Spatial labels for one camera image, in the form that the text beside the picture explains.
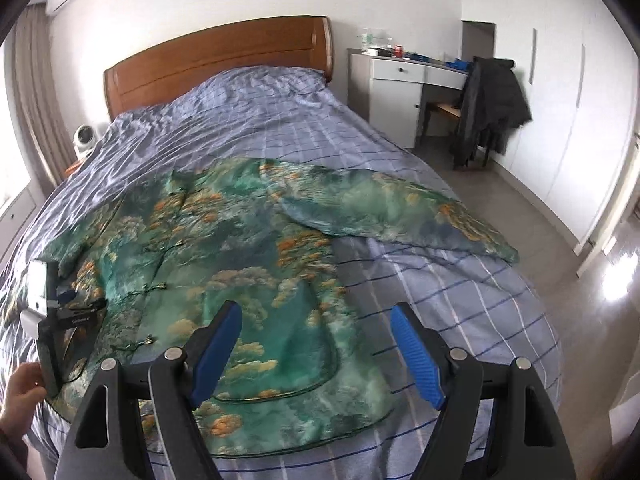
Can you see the dark jacket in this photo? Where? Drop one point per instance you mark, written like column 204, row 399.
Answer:
column 490, row 105

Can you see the wooden chair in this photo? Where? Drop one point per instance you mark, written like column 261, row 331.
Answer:
column 442, row 109

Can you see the bed with blue checked cover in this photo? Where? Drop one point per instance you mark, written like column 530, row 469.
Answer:
column 300, row 125

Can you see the blue desk item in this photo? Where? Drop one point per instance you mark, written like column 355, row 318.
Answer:
column 417, row 56
column 457, row 63

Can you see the white wardrobe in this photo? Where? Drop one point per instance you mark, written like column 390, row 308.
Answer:
column 550, row 110

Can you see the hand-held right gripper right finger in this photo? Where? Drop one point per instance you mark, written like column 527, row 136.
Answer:
column 417, row 355

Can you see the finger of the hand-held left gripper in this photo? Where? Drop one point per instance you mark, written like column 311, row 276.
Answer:
column 82, row 316

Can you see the beige curtain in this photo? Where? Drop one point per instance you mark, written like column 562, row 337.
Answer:
column 40, row 100

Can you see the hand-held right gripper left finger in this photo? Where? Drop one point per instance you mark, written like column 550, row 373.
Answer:
column 220, row 345

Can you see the person's left hand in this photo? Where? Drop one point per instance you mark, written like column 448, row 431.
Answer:
column 22, row 395

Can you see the green floral jacket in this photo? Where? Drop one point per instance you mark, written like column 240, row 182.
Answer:
column 260, row 270

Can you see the small white fan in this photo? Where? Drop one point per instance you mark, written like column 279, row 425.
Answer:
column 86, row 139

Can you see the wooden headboard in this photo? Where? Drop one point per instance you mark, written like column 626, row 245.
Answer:
column 210, row 65

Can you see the white desk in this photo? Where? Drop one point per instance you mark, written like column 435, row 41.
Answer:
column 395, row 100

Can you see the clear bottle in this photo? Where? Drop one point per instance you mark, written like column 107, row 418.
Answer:
column 366, row 41

